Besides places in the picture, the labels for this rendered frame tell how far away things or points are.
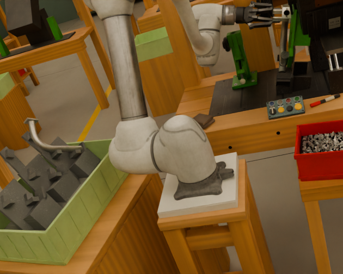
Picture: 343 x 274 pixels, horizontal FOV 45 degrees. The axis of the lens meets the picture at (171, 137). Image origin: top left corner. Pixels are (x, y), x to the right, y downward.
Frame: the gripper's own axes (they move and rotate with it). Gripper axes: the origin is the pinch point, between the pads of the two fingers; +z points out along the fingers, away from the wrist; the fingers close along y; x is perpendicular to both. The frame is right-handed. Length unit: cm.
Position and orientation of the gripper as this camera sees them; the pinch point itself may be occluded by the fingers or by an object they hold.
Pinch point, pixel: (280, 15)
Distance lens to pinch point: 200.0
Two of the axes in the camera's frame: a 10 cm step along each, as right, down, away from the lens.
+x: 1.7, 2.1, 9.6
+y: 0.9, -9.8, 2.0
